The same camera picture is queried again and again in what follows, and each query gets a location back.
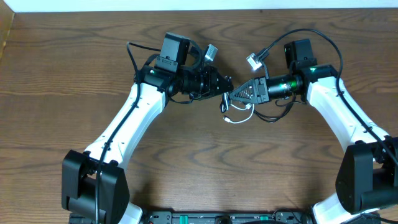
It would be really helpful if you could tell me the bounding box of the white usb cable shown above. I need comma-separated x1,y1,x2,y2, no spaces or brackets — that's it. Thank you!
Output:
221,92,255,124

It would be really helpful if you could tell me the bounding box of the black usb cable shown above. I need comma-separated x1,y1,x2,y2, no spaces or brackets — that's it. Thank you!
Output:
219,91,296,123

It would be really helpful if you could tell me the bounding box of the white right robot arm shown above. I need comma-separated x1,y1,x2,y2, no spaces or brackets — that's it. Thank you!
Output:
223,39,397,223

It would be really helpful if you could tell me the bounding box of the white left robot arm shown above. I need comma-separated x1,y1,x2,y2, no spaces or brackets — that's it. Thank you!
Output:
61,32,233,223

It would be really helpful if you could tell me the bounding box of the cardboard side panel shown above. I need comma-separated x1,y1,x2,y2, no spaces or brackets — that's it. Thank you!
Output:
0,0,15,58

